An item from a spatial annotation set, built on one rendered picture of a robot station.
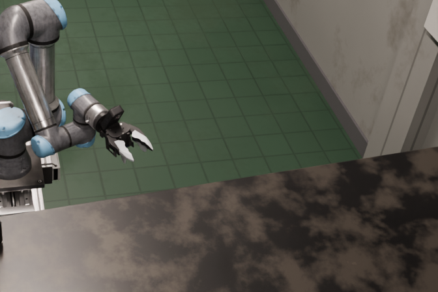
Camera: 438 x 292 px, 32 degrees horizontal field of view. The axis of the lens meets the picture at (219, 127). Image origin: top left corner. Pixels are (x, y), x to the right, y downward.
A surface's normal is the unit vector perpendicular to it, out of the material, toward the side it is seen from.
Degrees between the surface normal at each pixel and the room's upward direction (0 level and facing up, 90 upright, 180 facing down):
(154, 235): 0
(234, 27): 0
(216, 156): 0
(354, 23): 90
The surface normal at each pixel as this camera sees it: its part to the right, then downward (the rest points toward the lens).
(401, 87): -0.95, 0.07
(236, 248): 0.14, -0.77
